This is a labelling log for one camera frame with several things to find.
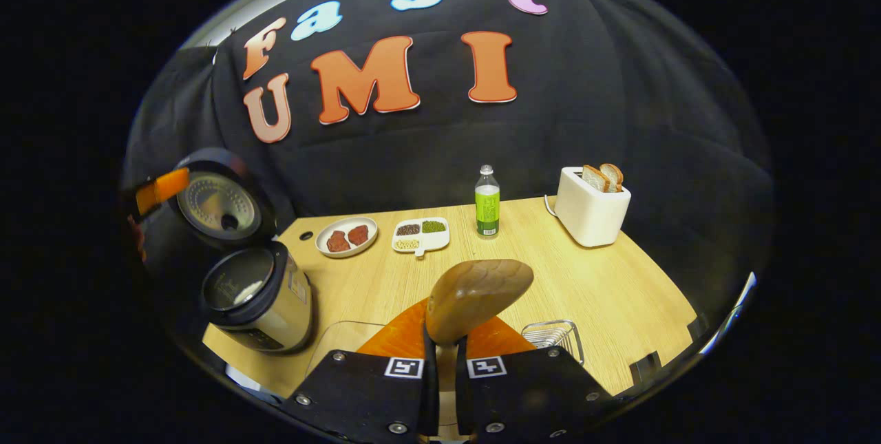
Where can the green label water bottle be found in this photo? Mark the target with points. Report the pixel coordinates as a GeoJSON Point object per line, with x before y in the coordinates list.
{"type": "Point", "coordinates": [487, 210]}

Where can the dark grey rice cooker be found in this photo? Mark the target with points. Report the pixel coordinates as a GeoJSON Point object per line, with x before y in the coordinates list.
{"type": "Point", "coordinates": [268, 313]}

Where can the white round plate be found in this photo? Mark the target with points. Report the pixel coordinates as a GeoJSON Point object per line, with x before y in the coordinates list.
{"type": "Point", "coordinates": [323, 246]}

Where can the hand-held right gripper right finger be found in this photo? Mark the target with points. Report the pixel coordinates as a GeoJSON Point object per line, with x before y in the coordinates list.
{"type": "Point", "coordinates": [537, 396]}

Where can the white toaster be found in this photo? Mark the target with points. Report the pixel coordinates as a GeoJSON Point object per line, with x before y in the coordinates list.
{"type": "Point", "coordinates": [588, 217]}

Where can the wooden spoon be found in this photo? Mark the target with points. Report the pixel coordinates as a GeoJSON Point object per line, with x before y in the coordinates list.
{"type": "Point", "coordinates": [475, 296]}

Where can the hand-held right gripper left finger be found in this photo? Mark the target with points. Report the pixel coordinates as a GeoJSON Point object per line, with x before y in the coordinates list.
{"type": "Point", "coordinates": [358, 396]}

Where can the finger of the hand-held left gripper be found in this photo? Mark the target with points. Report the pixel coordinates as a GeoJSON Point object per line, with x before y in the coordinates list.
{"type": "Point", "coordinates": [165, 189]}

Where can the white rice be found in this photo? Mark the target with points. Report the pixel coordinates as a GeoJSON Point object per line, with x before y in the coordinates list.
{"type": "Point", "coordinates": [249, 291]}

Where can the white divided grain dish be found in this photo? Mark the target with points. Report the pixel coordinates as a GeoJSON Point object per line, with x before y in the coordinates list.
{"type": "Point", "coordinates": [421, 239]}

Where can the red meat piece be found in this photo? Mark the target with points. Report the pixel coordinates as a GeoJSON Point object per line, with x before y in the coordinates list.
{"type": "Point", "coordinates": [358, 235]}
{"type": "Point", "coordinates": [338, 241]}

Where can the toast bread slice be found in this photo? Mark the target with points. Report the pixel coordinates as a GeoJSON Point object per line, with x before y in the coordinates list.
{"type": "Point", "coordinates": [614, 175]}
{"type": "Point", "coordinates": [595, 179]}

